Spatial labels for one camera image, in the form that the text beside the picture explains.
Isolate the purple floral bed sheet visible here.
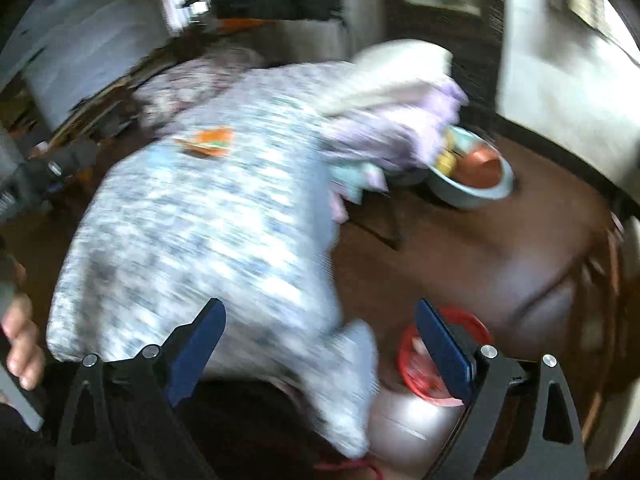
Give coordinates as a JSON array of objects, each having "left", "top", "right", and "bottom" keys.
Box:
[{"left": 156, "top": 61, "right": 352, "bottom": 136}]

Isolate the copper colored pan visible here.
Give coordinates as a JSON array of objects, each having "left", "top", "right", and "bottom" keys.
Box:
[{"left": 451, "top": 146, "right": 502, "bottom": 188}]

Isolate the wooden chair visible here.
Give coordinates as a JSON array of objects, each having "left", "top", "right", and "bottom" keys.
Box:
[{"left": 566, "top": 214, "right": 624, "bottom": 440}]

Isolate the purple floral folded blanket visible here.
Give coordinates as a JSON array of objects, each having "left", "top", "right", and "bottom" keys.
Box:
[{"left": 319, "top": 79, "right": 469, "bottom": 174}]

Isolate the pink floral rolled comforter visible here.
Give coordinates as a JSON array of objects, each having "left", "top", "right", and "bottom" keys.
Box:
[{"left": 132, "top": 44, "right": 264, "bottom": 131}]

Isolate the bare human hand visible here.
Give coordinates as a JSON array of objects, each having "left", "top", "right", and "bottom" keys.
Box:
[{"left": 1, "top": 259, "right": 46, "bottom": 391}]

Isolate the white quilted pillow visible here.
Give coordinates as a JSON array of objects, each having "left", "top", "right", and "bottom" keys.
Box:
[{"left": 316, "top": 39, "right": 452, "bottom": 116}]

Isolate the blue floral quilt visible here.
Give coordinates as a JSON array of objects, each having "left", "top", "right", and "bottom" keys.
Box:
[{"left": 45, "top": 123, "right": 381, "bottom": 461}]

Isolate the red trash bin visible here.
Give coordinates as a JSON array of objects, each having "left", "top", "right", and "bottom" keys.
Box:
[{"left": 397, "top": 307, "right": 494, "bottom": 408}]

